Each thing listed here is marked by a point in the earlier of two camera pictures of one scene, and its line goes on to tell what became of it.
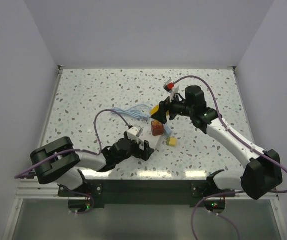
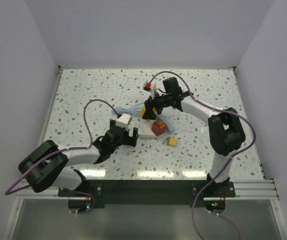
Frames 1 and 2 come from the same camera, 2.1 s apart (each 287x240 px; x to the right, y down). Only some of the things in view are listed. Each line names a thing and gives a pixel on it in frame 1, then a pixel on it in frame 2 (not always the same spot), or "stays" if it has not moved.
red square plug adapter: x=157 y=128 stays
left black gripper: x=144 y=154 to x=130 y=140
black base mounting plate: x=145 y=193 stays
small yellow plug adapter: x=171 y=141 stays
